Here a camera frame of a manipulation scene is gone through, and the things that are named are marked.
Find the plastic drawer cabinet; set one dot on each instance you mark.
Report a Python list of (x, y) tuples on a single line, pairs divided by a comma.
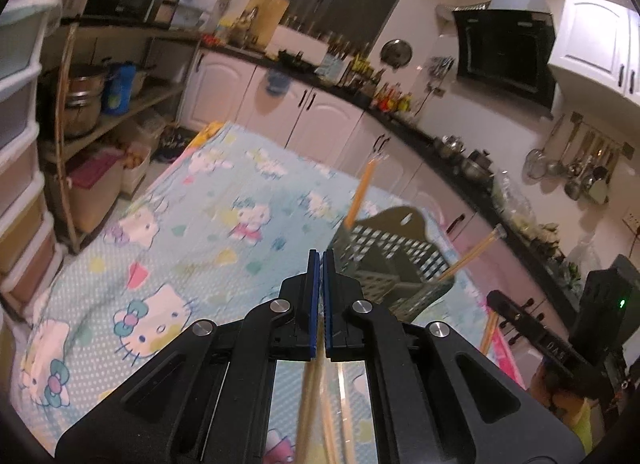
[(20, 144)]

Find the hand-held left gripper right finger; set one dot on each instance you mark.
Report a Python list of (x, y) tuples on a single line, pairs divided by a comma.
[(327, 304)]

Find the wooden chopsticks pair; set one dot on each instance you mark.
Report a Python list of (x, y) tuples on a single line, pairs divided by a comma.
[(364, 189), (488, 336), (475, 250), (307, 409)]

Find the white storage box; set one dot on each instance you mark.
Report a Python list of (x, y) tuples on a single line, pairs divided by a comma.
[(137, 169)]

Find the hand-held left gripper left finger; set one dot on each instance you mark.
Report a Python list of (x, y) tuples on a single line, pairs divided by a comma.
[(313, 304)]

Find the wooden shelf unit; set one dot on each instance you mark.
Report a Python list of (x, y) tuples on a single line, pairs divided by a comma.
[(150, 99)]

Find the hanging cutlery holder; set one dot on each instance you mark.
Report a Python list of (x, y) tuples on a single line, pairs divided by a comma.
[(441, 68)]

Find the white wall cabinet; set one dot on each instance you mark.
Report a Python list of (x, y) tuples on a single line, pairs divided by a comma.
[(595, 44)]

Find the pink storage box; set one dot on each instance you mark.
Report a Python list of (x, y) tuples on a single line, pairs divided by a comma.
[(97, 189)]

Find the row of hanging kitchen utensils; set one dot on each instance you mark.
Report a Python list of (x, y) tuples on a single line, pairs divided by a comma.
[(582, 169)]

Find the clear plastic bags pile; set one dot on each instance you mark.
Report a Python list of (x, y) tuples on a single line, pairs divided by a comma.
[(515, 204)]

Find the steel stock pot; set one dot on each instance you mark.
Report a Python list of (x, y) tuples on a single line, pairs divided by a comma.
[(80, 99)]

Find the black wok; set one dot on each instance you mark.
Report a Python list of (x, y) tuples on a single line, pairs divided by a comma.
[(291, 57)]

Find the green plastic utensil basket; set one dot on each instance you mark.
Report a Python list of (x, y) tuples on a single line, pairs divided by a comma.
[(390, 254)]

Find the steel kettle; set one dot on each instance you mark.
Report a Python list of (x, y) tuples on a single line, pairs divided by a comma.
[(450, 147)]

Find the knife block with knives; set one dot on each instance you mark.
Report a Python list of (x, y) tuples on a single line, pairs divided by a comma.
[(337, 62)]

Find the pink base cabinets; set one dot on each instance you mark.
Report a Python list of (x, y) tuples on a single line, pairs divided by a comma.
[(325, 109)]

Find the cartoon cat printed blanket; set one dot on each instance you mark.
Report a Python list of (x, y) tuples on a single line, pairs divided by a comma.
[(200, 224)]

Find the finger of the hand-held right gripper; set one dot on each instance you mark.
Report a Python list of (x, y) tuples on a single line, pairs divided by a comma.
[(530, 329)]

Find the white plastic bag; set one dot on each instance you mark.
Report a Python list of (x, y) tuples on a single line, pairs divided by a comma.
[(585, 261)]

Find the hanging steel pan lid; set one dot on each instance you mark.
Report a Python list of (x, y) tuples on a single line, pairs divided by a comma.
[(396, 53)]

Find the black range hood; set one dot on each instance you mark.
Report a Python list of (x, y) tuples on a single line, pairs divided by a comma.
[(505, 54)]

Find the person's right hand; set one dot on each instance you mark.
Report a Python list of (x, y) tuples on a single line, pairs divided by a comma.
[(560, 396)]

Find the steel pot with lid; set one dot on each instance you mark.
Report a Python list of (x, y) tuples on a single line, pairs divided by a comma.
[(477, 167)]

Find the blue plastic jug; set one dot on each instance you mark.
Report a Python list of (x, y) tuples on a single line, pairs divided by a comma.
[(119, 89)]

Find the wooden cutting board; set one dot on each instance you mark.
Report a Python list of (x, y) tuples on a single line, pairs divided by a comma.
[(267, 19)]

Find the row of condiment bottles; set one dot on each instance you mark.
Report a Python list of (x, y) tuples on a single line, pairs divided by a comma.
[(385, 94)]

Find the blue hanging cloth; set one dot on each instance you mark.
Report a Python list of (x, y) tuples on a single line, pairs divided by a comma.
[(276, 82)]

